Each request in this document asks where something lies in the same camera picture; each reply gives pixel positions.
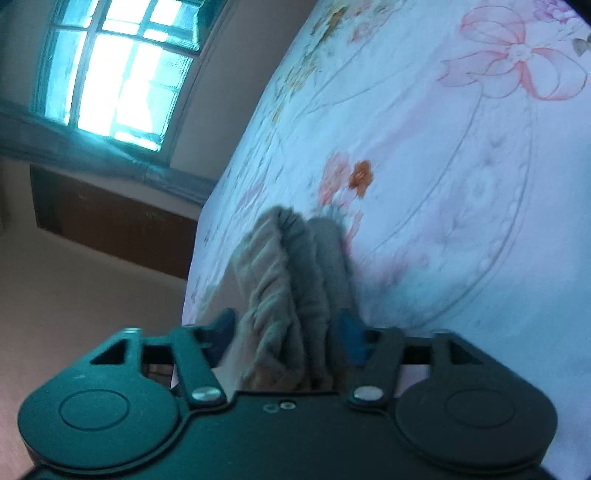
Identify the window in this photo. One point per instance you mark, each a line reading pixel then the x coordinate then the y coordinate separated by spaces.
pixel 120 74

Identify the beige knitted cloth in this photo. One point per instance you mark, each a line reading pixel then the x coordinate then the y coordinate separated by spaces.
pixel 286 286

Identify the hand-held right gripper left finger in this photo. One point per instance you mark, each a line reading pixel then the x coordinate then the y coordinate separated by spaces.
pixel 225 333

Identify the brown wooden chest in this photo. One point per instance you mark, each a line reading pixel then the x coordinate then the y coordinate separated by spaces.
pixel 115 221

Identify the floral bed sheet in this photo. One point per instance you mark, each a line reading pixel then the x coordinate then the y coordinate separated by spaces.
pixel 443 184

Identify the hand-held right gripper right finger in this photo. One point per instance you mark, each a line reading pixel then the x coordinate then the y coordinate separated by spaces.
pixel 351 340

